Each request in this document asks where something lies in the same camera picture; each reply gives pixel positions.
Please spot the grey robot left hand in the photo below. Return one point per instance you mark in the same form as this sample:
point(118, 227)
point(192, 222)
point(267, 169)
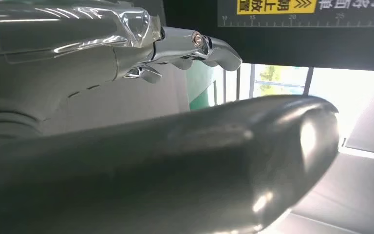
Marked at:
point(174, 168)

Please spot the ruler label with yellow sticker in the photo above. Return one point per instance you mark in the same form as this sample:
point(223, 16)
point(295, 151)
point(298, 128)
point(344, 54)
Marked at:
point(271, 13)

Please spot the window with dark frame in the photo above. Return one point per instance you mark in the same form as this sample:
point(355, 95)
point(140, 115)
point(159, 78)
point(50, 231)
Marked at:
point(271, 80)

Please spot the black scanner post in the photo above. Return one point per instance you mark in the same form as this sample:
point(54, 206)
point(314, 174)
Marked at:
point(303, 45)

